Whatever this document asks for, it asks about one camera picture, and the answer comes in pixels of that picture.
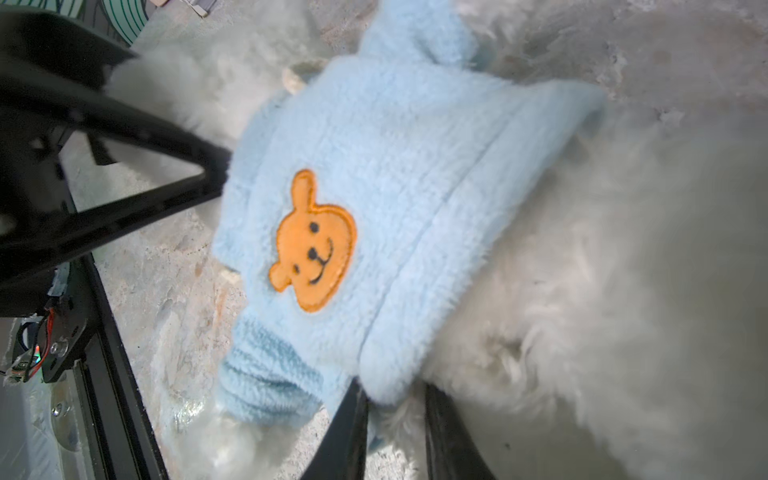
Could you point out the white teddy bear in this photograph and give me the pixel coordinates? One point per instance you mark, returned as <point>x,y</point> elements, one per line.
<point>617,328</point>

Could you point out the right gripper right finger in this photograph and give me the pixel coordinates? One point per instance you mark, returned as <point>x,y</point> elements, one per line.
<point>451,453</point>

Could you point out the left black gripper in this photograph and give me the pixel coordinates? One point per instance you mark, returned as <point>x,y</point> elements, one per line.
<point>52,69</point>

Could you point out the light blue fleece hoodie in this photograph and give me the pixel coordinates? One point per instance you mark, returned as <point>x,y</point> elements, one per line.
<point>358,209</point>

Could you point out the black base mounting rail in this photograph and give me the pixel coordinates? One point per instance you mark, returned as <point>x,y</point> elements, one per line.
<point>86,346</point>

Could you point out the small colourful card pack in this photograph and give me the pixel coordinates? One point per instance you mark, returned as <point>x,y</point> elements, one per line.
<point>201,7</point>

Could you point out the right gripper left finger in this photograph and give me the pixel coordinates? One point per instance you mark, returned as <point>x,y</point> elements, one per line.
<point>342,452</point>

